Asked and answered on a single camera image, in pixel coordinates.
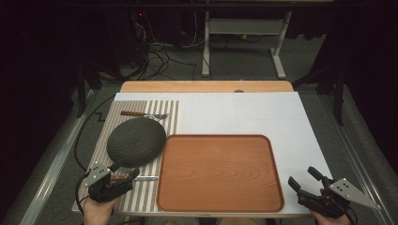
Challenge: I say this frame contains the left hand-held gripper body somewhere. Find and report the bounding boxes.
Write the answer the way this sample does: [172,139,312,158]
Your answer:
[84,161,134,203]

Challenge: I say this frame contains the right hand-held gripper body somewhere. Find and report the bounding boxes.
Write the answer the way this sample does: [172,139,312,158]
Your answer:
[297,176,381,219]

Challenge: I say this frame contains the dark textured round plate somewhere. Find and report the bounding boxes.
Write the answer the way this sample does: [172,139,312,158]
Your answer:
[106,116,167,169]

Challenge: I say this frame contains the fork with wooden handle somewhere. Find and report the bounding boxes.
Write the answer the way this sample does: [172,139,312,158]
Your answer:
[120,110,169,121]

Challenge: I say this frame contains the brown wooden tray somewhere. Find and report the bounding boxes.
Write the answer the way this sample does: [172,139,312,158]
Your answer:
[156,134,285,214]

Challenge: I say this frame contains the person's right hand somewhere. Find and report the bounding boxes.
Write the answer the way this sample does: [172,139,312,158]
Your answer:
[310,210,353,225]

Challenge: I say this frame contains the person's left hand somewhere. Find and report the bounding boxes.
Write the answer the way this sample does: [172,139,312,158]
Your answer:
[83,197,118,225]

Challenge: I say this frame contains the striped beige placemat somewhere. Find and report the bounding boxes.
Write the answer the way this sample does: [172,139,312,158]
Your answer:
[72,99,180,213]

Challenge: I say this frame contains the black metal stand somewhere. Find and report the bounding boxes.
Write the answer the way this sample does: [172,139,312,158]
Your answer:
[292,65,345,126]
[76,62,104,118]

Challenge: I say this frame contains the white table sheet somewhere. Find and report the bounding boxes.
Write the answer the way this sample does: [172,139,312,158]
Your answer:
[72,92,333,217]

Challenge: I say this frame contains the aluminium floor rail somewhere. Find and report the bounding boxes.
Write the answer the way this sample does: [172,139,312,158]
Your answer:
[18,90,95,225]
[318,93,398,225]

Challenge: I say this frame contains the tangle of floor cables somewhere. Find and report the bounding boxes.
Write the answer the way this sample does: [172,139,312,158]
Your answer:
[134,12,205,81]

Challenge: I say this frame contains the white metal desk frame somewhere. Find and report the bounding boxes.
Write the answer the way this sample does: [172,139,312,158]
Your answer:
[201,10,294,80]

